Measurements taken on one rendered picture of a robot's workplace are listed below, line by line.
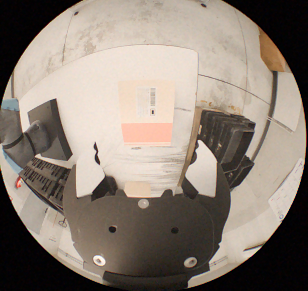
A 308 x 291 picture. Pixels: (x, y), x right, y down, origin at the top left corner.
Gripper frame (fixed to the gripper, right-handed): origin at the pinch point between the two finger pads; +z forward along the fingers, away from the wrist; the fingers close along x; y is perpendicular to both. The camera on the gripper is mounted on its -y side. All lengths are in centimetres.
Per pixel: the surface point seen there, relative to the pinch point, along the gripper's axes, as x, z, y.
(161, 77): 3.9, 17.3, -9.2
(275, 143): 250, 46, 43
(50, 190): -48, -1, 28
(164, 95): 3.7, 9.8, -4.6
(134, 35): -14, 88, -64
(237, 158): 78, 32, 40
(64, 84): -29.1, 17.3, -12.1
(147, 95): 0.1, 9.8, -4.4
